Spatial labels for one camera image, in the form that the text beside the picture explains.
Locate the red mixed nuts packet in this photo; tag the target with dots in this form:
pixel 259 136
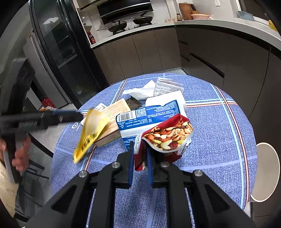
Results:
pixel 169 136

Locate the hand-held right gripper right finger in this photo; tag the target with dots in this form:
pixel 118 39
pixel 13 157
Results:
pixel 150 171

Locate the yellow sponge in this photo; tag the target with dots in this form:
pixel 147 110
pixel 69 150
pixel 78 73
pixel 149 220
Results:
pixel 272 25

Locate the small white printed wrapper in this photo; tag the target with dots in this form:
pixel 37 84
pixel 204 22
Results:
pixel 100 107

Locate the dark brown wrapper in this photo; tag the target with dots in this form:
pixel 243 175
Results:
pixel 134 102

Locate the red sauce bottle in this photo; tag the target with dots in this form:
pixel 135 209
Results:
pixel 91 39

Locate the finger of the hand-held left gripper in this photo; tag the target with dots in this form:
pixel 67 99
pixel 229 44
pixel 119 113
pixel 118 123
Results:
pixel 64 112
pixel 68 118

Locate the grey refrigerator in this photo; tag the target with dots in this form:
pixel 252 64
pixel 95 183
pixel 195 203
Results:
pixel 44 76

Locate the yellow snack packet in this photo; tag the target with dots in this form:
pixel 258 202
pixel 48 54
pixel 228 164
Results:
pixel 92 133

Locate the printed paper leaflet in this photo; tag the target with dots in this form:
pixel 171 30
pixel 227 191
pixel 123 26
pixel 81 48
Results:
pixel 166 86

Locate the black wok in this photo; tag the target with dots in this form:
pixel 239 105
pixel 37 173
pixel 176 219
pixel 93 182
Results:
pixel 117 26
pixel 142 20

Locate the red box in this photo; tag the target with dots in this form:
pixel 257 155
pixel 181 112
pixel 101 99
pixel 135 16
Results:
pixel 47 102

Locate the white wall outlet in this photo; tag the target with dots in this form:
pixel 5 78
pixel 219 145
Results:
pixel 217 2

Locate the person's left hand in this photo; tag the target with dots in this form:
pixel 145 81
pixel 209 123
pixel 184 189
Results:
pixel 20 153

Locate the glass dish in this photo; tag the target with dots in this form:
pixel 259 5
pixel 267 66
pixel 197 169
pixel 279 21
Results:
pixel 170 20

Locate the blue checked tablecloth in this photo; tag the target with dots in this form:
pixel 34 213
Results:
pixel 208 131

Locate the black range hood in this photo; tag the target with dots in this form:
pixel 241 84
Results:
pixel 125 9

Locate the white tissue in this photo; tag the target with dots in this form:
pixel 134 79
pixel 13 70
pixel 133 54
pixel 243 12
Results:
pixel 142 91

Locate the white trash bin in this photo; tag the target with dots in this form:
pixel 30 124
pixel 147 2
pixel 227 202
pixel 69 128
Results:
pixel 265 173

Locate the blue and white packet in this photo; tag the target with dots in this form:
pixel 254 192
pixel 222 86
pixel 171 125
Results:
pixel 153 111

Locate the black gas cooktop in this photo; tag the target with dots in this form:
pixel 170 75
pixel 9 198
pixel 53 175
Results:
pixel 131 28

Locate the tan cardboard box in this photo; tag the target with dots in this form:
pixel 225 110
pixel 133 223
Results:
pixel 116 109

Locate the cream padded jacket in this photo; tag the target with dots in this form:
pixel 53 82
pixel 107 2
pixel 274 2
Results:
pixel 5 186

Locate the glass jar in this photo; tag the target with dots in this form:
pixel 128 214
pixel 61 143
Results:
pixel 179 17

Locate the pink bowl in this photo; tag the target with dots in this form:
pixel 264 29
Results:
pixel 199 16

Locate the wooden cutting board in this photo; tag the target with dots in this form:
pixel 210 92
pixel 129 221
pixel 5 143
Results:
pixel 185 11

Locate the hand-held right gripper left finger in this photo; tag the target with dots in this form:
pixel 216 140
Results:
pixel 131 168

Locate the black glass door cabinet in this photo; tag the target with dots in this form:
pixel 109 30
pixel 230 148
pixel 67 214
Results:
pixel 61 43

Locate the black chair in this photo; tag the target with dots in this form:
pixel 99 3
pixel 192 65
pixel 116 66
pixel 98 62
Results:
pixel 22 87

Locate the kitchen counter with cabinets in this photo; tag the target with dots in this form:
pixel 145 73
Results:
pixel 153 50

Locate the blue basin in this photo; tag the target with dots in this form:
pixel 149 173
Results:
pixel 244 15

